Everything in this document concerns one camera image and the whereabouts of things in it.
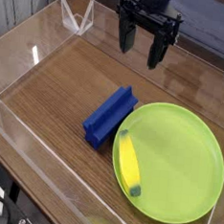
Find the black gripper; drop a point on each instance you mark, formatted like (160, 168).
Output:
(153, 12)

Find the yellow toy banana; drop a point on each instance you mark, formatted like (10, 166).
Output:
(130, 172)

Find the clear acrylic enclosure wall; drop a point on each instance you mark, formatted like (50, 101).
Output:
(52, 80)

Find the blue plastic block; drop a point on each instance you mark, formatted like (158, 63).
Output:
(107, 118)

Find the green round plate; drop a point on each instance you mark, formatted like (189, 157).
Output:
(180, 161)

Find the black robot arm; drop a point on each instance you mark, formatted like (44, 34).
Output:
(139, 22)

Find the clear acrylic corner bracket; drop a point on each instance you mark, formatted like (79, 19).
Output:
(74, 22)

